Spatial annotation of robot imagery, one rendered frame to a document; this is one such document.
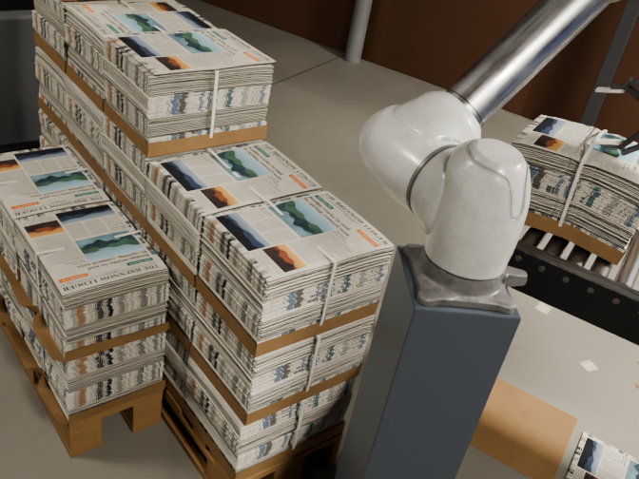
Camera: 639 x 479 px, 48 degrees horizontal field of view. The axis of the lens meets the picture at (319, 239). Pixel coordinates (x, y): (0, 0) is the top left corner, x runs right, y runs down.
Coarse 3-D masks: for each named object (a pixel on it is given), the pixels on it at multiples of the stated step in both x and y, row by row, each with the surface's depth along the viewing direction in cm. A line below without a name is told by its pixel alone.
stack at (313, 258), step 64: (128, 192) 203; (192, 192) 178; (256, 192) 183; (320, 192) 189; (192, 256) 179; (256, 256) 159; (320, 256) 164; (384, 256) 174; (192, 320) 189; (256, 320) 160; (320, 320) 172; (192, 384) 197; (256, 384) 171; (192, 448) 212; (256, 448) 187; (320, 448) 208
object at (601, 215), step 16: (608, 160) 185; (624, 160) 187; (608, 176) 180; (624, 176) 178; (592, 192) 183; (608, 192) 182; (624, 192) 179; (592, 208) 185; (608, 208) 183; (624, 208) 180; (576, 224) 189; (592, 224) 186; (608, 224) 184; (624, 224) 182; (608, 240) 186; (624, 240) 183
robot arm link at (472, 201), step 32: (448, 160) 124; (480, 160) 117; (512, 160) 118; (416, 192) 127; (448, 192) 120; (480, 192) 117; (512, 192) 117; (448, 224) 122; (480, 224) 118; (512, 224) 119; (448, 256) 124; (480, 256) 122
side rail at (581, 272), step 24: (528, 264) 187; (552, 264) 183; (576, 264) 185; (528, 288) 190; (552, 288) 186; (576, 288) 183; (600, 288) 179; (624, 288) 179; (576, 312) 185; (600, 312) 182; (624, 312) 179; (624, 336) 181
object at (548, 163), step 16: (528, 128) 197; (544, 128) 198; (560, 128) 200; (576, 128) 201; (592, 128) 202; (512, 144) 190; (528, 144) 187; (544, 144) 188; (560, 144) 189; (576, 144) 191; (528, 160) 189; (544, 160) 187; (560, 160) 184; (544, 176) 188; (560, 176) 186; (544, 192) 189; (544, 208) 191
